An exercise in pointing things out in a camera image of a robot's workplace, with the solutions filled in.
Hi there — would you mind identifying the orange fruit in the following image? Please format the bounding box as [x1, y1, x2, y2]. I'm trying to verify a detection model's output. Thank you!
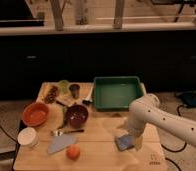
[66, 144, 80, 160]

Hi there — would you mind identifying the dark metal cup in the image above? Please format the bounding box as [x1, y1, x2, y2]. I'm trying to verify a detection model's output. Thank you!
[69, 84, 80, 99]

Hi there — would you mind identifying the green plastic tray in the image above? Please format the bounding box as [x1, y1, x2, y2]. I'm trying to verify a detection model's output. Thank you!
[93, 76, 144, 112]

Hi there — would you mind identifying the light blue cloth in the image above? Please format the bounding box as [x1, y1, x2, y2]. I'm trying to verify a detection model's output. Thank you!
[47, 134, 77, 154]

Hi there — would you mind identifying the blue sponge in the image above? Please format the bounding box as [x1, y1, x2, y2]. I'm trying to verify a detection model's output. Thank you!
[115, 134, 135, 151]

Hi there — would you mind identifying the bunch of dark grapes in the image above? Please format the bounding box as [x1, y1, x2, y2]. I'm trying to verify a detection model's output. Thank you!
[44, 86, 58, 104]

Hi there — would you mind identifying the green cup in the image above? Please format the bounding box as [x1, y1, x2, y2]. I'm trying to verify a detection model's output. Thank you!
[58, 80, 69, 94]

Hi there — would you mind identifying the dark blue floor object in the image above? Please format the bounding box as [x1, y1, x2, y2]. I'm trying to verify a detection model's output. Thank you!
[181, 92, 196, 108]

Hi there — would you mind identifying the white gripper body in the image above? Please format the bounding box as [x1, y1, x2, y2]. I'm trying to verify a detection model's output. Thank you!
[126, 121, 145, 150]

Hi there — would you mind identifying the wooden cutting board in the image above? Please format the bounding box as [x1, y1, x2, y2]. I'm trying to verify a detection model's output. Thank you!
[56, 94, 76, 107]

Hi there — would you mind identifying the orange bowl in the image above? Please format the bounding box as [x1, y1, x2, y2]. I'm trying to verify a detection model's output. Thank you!
[22, 102, 49, 127]

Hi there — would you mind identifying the metal fork dark handle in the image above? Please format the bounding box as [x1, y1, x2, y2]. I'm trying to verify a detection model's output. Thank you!
[50, 129, 84, 136]

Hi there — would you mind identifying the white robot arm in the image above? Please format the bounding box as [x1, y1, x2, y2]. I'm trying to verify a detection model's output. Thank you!
[125, 93, 196, 147]

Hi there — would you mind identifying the white cup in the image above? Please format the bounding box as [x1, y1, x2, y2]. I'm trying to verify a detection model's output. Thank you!
[17, 127, 38, 148]

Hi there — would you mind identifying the black cable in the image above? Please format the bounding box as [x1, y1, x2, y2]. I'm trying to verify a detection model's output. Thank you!
[0, 114, 19, 145]

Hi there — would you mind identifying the white handled brush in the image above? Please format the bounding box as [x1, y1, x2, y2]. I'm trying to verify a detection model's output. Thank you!
[82, 86, 93, 105]

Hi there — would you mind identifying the dark red bowl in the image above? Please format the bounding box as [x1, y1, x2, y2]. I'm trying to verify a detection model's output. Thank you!
[66, 105, 88, 128]

